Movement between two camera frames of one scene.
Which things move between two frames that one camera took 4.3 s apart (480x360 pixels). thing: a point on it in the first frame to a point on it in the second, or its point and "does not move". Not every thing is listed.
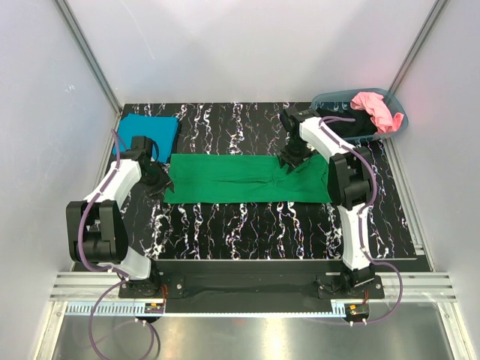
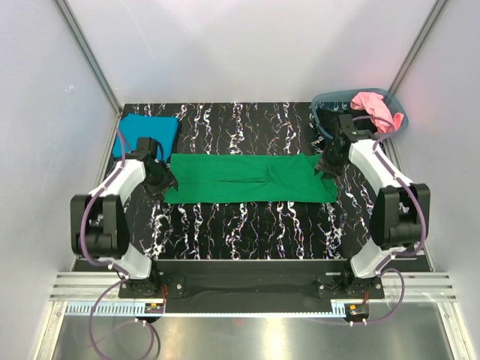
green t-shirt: [229, 178] does not move
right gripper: [284, 157] to [329, 172]
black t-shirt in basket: [348, 122] does not move
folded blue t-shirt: [160, 130] does not move
